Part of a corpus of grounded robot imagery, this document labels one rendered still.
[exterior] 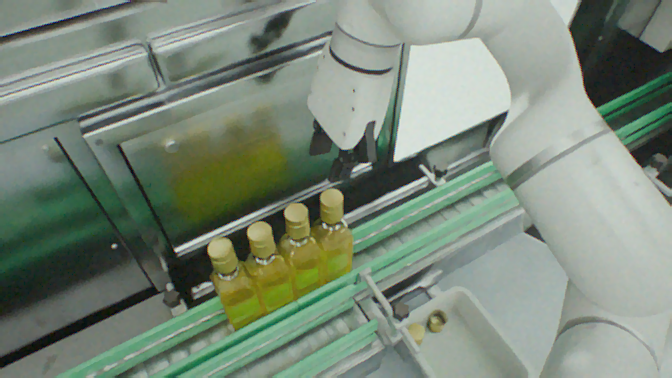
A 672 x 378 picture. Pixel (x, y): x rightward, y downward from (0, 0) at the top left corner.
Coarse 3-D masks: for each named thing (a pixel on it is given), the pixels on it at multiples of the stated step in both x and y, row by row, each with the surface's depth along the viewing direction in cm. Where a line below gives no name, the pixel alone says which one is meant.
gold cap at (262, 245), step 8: (256, 224) 67; (264, 224) 67; (248, 232) 66; (256, 232) 66; (264, 232) 66; (256, 240) 65; (264, 240) 65; (272, 240) 67; (256, 248) 66; (264, 248) 67; (272, 248) 68; (256, 256) 68; (264, 256) 68
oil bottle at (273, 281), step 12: (276, 252) 72; (252, 264) 71; (276, 264) 71; (252, 276) 72; (264, 276) 70; (276, 276) 72; (288, 276) 74; (264, 288) 72; (276, 288) 74; (288, 288) 77; (264, 300) 75; (276, 300) 77; (288, 300) 80; (264, 312) 80
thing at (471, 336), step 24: (456, 288) 95; (456, 312) 100; (480, 312) 93; (432, 336) 97; (456, 336) 97; (480, 336) 96; (504, 336) 89; (432, 360) 94; (456, 360) 94; (480, 360) 94; (504, 360) 91
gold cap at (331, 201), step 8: (328, 192) 70; (336, 192) 70; (320, 200) 69; (328, 200) 69; (336, 200) 69; (320, 208) 71; (328, 208) 69; (336, 208) 69; (320, 216) 72; (328, 216) 71; (336, 216) 71
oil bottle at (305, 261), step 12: (288, 240) 73; (312, 240) 73; (288, 252) 73; (300, 252) 72; (312, 252) 73; (288, 264) 74; (300, 264) 74; (312, 264) 76; (300, 276) 77; (312, 276) 79; (300, 288) 80; (312, 288) 82
